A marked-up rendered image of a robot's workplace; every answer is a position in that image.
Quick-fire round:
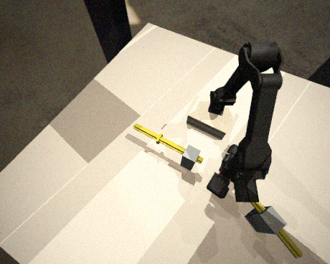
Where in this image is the olive yellow rectangular bar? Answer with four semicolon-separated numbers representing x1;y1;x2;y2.
133;123;204;171

